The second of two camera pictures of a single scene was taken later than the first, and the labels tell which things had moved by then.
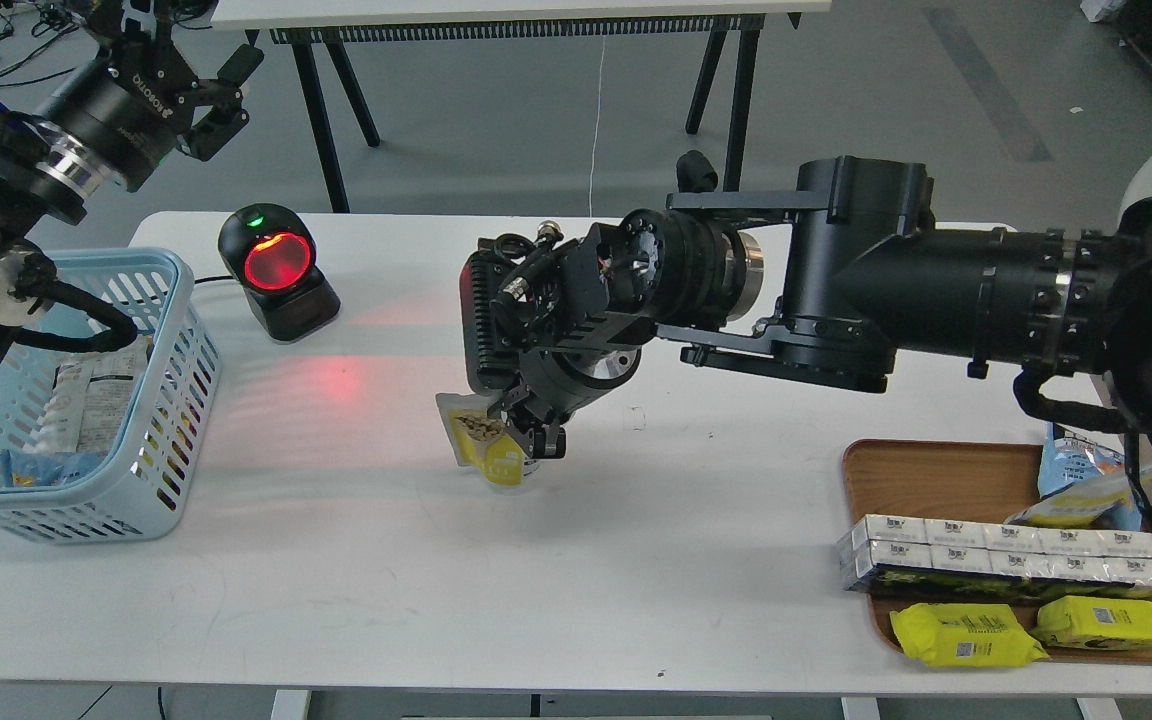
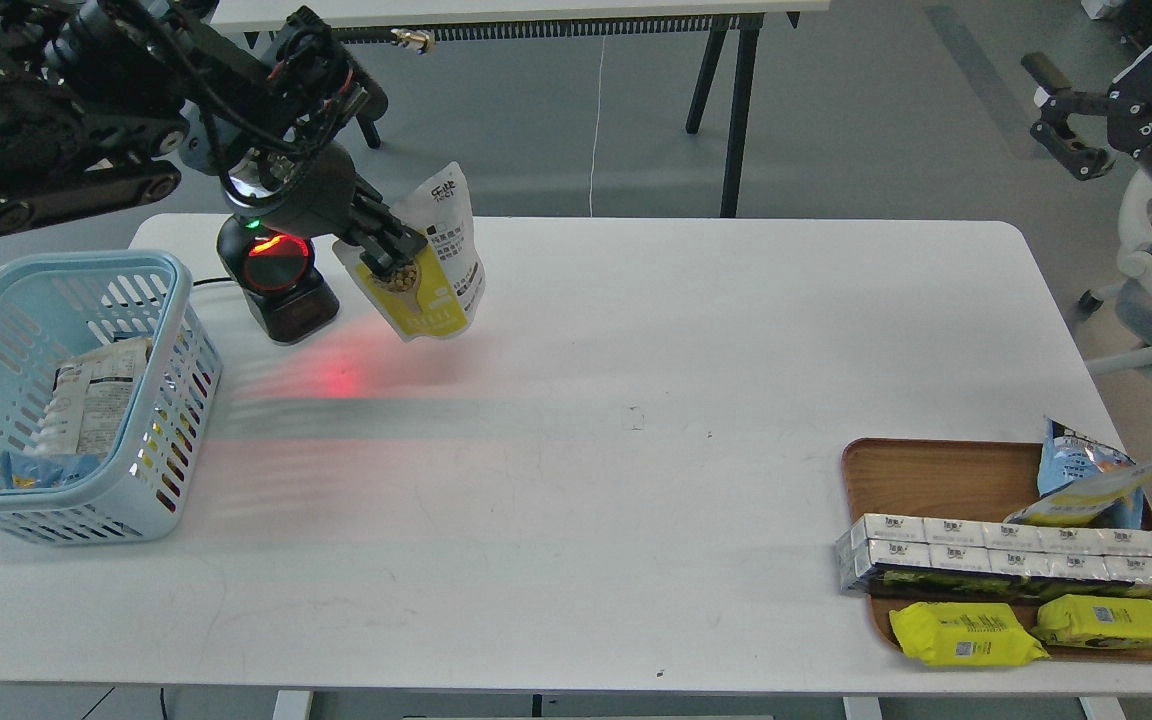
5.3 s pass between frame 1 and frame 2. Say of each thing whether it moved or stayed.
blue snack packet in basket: stayed
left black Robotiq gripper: moved
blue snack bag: stayed
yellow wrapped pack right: stayed
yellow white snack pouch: moved
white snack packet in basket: stayed
